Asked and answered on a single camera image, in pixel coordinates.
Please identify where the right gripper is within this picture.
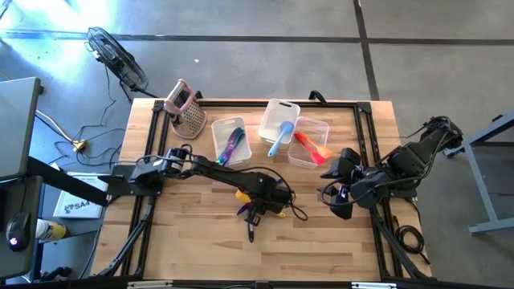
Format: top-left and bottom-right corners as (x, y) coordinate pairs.
(320, 148), (389, 221)

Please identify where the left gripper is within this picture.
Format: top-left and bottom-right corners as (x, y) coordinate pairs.
(245, 176), (294, 226)

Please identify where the yellow silicone spatula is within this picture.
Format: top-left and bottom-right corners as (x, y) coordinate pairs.
(235, 189), (287, 219)

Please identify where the red silicone spatula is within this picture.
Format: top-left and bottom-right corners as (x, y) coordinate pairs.
(294, 131), (327, 166)

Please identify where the light blue silicone spoon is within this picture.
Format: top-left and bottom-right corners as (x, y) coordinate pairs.
(267, 120), (295, 158)

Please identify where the clear plastic bin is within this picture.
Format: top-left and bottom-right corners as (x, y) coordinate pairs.
(287, 116), (330, 169)

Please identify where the wide white plastic bin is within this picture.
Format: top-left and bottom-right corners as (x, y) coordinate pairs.
(210, 116), (253, 168)

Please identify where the small white plastic bin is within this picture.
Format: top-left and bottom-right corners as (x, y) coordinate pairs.
(258, 98), (301, 150)

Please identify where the blue-grey metal stand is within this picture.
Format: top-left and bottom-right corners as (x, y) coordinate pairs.
(461, 112), (514, 237)

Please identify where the white printed box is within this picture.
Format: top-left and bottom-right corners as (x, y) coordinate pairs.
(52, 171), (108, 220)

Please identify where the black support beam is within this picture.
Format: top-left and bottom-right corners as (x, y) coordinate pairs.
(26, 156), (112, 208)

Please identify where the yellow white spray can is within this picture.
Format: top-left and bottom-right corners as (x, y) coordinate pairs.
(35, 218), (67, 243)

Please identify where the black floor fan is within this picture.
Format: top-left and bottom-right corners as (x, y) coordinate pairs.
(84, 26), (150, 92)

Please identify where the black computer mouse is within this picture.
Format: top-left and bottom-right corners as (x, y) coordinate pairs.
(5, 211), (32, 253)

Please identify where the black desk surface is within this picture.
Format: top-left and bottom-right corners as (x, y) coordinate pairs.
(0, 175), (43, 281)

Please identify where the grey desk top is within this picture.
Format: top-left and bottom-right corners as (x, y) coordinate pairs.
(0, 77), (43, 181)

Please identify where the coiled black cable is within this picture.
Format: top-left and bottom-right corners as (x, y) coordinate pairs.
(391, 214), (431, 266)

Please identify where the black strap clamp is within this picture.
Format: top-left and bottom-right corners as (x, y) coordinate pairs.
(308, 89), (328, 106)

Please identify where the silver metal bracket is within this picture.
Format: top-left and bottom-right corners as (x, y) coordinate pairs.
(127, 280), (173, 289)
(351, 282), (398, 289)

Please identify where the black aluminium table frame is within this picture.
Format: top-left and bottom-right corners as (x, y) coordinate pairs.
(92, 98), (434, 282)

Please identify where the steel box grater pink handle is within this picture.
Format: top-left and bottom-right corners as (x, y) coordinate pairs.
(163, 79), (208, 140)

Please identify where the black floor cable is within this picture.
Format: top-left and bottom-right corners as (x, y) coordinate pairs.
(47, 66), (126, 169)

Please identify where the cream floor cable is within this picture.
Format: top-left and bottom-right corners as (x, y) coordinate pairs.
(35, 108), (77, 144)

